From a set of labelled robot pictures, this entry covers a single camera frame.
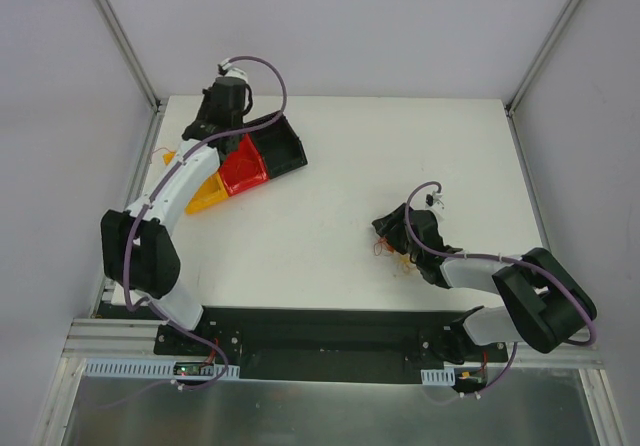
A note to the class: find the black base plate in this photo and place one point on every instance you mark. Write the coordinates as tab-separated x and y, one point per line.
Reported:
345	346

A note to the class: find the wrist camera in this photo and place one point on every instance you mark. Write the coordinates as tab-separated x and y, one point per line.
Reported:
434	202
228	70

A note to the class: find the black plastic bin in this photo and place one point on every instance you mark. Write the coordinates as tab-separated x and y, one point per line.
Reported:
280	148

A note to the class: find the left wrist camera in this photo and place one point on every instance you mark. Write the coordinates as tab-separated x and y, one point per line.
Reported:
228	70

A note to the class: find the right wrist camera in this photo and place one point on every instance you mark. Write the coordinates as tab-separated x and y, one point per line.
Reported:
434	202

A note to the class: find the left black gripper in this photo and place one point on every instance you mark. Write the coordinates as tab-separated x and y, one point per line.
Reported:
220	116

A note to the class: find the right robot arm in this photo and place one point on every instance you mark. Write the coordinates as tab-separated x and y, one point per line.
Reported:
542	304

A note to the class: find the red plastic bin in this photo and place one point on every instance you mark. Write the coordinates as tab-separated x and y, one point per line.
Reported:
244	169

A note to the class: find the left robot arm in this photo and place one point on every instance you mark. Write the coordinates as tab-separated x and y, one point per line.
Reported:
137	247

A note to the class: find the yellow plastic bin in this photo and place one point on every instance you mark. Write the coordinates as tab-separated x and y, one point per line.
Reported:
210	193

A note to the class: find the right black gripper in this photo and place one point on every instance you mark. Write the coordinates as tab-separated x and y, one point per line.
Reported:
395	224

